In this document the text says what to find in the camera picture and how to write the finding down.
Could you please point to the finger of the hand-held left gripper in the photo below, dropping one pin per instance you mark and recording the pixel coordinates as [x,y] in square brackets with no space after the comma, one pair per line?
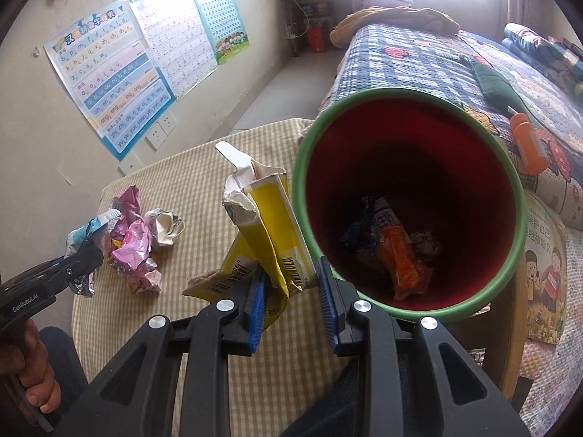
[79,275]
[54,266]

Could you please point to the light blue wrapper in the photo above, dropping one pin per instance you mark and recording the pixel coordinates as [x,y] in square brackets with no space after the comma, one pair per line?
[86,232]

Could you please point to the silver yellow foil wrapper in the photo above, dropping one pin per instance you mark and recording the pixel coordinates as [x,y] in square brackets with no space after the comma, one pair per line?
[164,225]

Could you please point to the teal chart poster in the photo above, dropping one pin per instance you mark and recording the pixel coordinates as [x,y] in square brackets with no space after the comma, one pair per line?
[223,13]

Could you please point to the red floral wrapper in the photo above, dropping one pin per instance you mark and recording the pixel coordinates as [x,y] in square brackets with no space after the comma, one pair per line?
[145,282]

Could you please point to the tan blanket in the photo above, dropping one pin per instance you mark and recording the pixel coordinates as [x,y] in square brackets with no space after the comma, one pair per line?
[391,22]

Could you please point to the folded blue bedding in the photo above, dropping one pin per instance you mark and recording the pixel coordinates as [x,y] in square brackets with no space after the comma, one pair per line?
[537,45]

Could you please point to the blue letter chart poster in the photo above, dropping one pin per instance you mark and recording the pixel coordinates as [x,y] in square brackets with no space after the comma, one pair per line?
[109,77]

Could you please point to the brown paper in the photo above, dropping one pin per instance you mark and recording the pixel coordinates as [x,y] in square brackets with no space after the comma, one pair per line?
[426,246]

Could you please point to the white wall switch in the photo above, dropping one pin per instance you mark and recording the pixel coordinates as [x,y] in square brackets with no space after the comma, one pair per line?
[131,165]

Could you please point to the orange plastic bottle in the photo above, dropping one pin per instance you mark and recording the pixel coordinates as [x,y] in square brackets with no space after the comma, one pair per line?
[530,145]

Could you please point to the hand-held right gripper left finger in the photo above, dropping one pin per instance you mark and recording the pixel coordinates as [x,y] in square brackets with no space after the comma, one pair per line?
[257,318]

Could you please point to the white floral bed sheet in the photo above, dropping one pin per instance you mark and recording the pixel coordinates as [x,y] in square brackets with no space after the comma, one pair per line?
[551,373]

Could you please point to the red bin with green rim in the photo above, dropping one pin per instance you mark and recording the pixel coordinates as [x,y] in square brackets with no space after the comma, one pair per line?
[410,154]

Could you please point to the bed with patchwork quilt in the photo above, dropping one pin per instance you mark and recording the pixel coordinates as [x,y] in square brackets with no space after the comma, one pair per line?
[410,63]

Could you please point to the orange wrapper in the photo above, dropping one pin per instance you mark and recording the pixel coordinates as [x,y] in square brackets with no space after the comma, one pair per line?
[403,264]

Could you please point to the blue cookie wrapper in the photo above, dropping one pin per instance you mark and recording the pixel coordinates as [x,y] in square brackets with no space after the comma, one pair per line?
[360,227]

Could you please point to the person's dark blue pants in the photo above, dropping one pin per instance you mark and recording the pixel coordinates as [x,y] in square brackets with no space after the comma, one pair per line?
[63,355]

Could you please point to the yellow carton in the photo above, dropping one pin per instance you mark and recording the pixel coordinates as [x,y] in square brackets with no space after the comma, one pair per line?
[268,218]

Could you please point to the white chart poster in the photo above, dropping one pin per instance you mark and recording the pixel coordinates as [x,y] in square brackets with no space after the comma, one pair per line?
[175,32]

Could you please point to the children's picture book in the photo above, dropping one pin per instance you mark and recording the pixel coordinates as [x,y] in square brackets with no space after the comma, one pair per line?
[546,282]

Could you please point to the dark green cloth pouch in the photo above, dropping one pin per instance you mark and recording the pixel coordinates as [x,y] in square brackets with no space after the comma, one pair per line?
[494,84]

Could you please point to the small red bin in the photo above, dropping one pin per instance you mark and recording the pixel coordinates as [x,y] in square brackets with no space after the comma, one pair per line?
[316,40]

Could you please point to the person's left hand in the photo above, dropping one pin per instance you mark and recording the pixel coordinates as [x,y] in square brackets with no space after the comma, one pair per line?
[32,364]

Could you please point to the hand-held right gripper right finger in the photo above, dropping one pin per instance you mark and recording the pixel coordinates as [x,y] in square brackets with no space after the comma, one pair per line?
[329,309]

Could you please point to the pink snack bag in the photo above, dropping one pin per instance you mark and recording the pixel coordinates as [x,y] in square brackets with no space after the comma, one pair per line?
[127,205]

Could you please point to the white wall socket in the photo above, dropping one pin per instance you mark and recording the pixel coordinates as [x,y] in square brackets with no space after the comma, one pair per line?
[155,139]
[168,125]

